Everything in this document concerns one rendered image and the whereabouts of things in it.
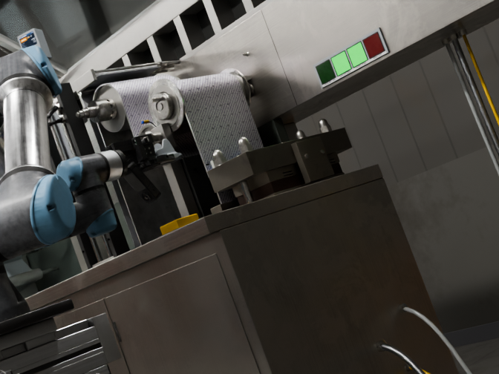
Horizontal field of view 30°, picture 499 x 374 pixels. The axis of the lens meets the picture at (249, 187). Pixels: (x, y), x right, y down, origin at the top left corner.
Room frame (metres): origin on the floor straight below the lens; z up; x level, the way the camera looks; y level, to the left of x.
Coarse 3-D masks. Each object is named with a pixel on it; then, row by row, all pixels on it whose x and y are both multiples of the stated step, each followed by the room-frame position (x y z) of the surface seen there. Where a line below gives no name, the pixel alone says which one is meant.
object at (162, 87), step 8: (240, 80) 2.65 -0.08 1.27; (160, 88) 2.50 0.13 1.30; (168, 88) 2.48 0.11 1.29; (152, 96) 2.53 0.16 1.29; (176, 96) 2.47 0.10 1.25; (176, 104) 2.48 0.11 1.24; (176, 112) 2.48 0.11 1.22; (160, 120) 2.54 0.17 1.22; (168, 120) 2.51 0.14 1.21; (176, 120) 2.49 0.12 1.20; (184, 120) 2.52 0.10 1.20
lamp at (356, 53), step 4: (360, 44) 2.42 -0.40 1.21; (352, 48) 2.44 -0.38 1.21; (356, 48) 2.43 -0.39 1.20; (360, 48) 2.43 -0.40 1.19; (348, 52) 2.45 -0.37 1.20; (352, 52) 2.45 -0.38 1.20; (356, 52) 2.44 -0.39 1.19; (360, 52) 2.43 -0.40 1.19; (364, 52) 2.42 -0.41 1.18; (352, 56) 2.45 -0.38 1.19; (356, 56) 2.44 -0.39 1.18; (360, 56) 2.43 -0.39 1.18; (364, 56) 2.42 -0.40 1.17; (352, 60) 2.45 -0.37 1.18; (356, 60) 2.44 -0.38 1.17; (360, 60) 2.44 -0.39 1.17; (364, 60) 2.43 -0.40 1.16; (356, 64) 2.45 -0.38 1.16
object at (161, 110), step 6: (156, 96) 2.50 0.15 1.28; (162, 96) 2.48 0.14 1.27; (168, 96) 2.48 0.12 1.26; (156, 102) 2.50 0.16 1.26; (162, 102) 2.49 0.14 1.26; (168, 102) 2.47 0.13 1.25; (156, 108) 2.51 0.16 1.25; (162, 108) 2.49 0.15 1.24; (168, 108) 2.48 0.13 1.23; (174, 108) 2.49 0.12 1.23; (156, 114) 2.51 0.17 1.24; (162, 114) 2.50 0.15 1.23; (168, 114) 2.48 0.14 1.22
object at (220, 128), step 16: (192, 112) 2.49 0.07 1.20; (208, 112) 2.52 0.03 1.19; (224, 112) 2.56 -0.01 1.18; (240, 112) 2.60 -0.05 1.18; (192, 128) 2.47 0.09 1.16; (208, 128) 2.51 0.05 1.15; (224, 128) 2.55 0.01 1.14; (240, 128) 2.59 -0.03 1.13; (256, 128) 2.63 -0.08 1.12; (208, 144) 2.49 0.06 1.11; (224, 144) 2.53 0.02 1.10; (256, 144) 2.62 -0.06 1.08; (208, 160) 2.48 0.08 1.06; (208, 176) 2.47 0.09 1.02
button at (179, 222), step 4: (188, 216) 2.22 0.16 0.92; (192, 216) 2.22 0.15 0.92; (196, 216) 2.23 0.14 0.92; (176, 220) 2.19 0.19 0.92; (180, 220) 2.20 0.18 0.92; (184, 220) 2.20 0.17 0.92; (188, 220) 2.21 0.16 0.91; (192, 220) 2.22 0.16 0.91; (168, 224) 2.21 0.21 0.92; (172, 224) 2.20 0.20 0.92; (176, 224) 2.19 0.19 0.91; (180, 224) 2.19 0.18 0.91; (184, 224) 2.20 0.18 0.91; (160, 228) 2.23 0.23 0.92; (164, 228) 2.23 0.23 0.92; (168, 228) 2.22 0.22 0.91; (172, 228) 2.20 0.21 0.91; (176, 228) 2.20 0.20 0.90; (164, 232) 2.23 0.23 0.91
